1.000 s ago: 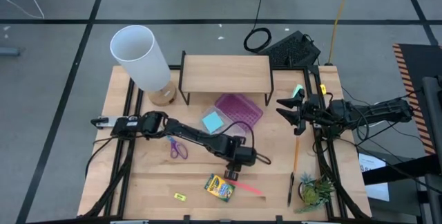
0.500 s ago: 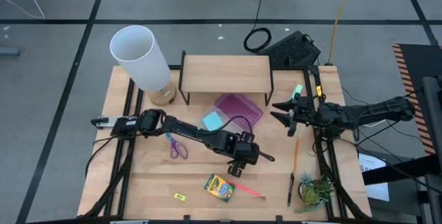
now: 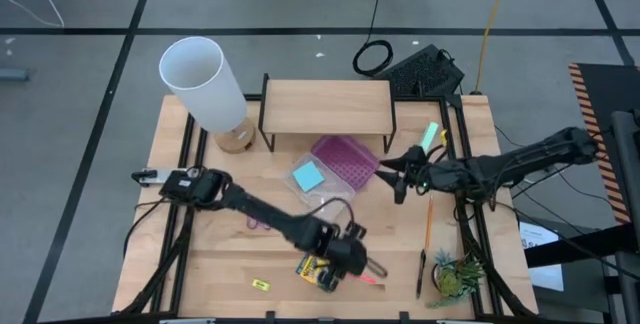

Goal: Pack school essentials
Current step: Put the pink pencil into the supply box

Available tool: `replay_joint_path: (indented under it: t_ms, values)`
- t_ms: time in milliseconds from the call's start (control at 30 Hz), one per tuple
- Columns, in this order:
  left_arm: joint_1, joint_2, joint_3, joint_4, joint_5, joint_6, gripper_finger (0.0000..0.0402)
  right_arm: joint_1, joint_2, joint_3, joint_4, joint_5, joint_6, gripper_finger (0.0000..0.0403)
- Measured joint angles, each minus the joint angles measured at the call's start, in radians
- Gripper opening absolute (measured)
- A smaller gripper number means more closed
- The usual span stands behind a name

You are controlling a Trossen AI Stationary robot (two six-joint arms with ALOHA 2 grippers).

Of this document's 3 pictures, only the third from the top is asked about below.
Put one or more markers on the orange pencil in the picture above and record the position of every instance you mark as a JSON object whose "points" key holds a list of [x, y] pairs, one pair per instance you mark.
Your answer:
{"points": [[428, 224]]}

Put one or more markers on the black mesh box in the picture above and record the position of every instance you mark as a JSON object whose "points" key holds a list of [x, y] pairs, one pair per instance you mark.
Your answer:
{"points": [[422, 71]]}

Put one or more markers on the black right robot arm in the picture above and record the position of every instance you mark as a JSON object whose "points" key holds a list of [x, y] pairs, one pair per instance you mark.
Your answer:
{"points": [[500, 166]]}

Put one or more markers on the white shade table lamp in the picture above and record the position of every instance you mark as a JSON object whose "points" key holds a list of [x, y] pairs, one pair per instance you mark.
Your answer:
{"points": [[200, 79]]}

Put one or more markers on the black orange striped floor mat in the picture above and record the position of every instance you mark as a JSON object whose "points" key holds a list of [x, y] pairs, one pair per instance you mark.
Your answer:
{"points": [[600, 94]]}

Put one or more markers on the black metal table frame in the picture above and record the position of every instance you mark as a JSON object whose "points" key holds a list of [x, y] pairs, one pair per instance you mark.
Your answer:
{"points": [[446, 119]]}

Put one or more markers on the white paper sheet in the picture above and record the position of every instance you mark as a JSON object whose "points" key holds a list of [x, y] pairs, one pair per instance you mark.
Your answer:
{"points": [[537, 236]]}

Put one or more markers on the black metal stand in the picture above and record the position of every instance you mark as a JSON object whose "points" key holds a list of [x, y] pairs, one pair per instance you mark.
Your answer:
{"points": [[625, 189]]}

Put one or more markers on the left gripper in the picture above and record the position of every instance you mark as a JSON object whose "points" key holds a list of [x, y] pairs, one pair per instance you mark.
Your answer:
{"points": [[347, 256]]}

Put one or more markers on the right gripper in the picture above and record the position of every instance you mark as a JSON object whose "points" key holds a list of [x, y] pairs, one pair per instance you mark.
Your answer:
{"points": [[416, 171]]}

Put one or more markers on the mint green stapler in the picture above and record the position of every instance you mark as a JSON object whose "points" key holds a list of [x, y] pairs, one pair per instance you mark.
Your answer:
{"points": [[429, 136]]}

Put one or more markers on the small yellow eraser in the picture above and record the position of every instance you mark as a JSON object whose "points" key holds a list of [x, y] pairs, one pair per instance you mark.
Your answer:
{"points": [[260, 284]]}

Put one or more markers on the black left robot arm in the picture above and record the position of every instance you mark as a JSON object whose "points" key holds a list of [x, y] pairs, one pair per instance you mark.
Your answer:
{"points": [[260, 211]]}

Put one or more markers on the purple perforated plastic lid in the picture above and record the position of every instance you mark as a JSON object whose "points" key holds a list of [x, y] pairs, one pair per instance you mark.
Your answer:
{"points": [[345, 161]]}

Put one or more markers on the small yellow object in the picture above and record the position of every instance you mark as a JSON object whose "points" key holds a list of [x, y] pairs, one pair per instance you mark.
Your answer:
{"points": [[443, 137]]}

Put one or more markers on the teal sticky note pad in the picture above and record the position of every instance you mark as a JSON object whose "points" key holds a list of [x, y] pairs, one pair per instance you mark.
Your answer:
{"points": [[307, 176]]}

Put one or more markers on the pink highlighter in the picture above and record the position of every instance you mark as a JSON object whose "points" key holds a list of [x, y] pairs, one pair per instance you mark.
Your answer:
{"points": [[367, 279]]}

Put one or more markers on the grey floor item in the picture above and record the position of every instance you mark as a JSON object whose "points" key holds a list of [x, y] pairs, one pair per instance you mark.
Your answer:
{"points": [[14, 74]]}

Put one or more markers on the yellow green crayon box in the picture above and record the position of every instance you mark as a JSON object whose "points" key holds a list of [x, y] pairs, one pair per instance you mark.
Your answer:
{"points": [[310, 268]]}

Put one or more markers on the clear plastic box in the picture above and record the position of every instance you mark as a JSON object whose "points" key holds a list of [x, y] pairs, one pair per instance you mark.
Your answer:
{"points": [[330, 191]]}

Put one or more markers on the potted succulent plant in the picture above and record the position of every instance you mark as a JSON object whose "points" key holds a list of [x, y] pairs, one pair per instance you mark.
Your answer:
{"points": [[452, 281]]}

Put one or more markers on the black pen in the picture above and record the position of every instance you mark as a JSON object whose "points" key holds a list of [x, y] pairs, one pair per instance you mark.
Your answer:
{"points": [[421, 274]]}

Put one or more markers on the wooden shelf black legs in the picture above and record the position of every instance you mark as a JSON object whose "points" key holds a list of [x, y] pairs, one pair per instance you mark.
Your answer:
{"points": [[325, 106]]}

